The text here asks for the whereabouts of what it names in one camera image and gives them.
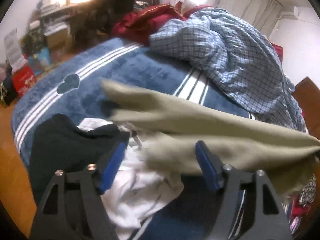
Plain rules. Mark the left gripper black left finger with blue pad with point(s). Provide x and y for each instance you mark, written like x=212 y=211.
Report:
x=71 y=207

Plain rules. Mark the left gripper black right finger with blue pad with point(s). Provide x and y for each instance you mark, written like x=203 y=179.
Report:
x=247 y=204

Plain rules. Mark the olive green t-shirt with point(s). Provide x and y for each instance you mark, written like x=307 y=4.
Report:
x=170 y=127

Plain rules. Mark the black garment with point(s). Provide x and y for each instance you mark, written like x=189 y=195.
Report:
x=59 y=145

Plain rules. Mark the white garment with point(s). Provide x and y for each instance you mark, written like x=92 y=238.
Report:
x=138 y=192

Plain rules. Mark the blue striped blanket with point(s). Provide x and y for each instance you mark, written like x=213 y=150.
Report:
x=73 y=89

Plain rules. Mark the red cardboard box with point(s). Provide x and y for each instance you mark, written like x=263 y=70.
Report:
x=23 y=80

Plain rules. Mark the blue plaid duvet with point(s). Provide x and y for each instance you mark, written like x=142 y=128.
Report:
x=238 y=59

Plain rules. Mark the cluttered shelf desk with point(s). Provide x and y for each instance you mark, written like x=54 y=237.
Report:
x=55 y=24

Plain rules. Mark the white curtain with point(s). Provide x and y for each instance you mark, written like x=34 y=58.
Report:
x=262 y=14

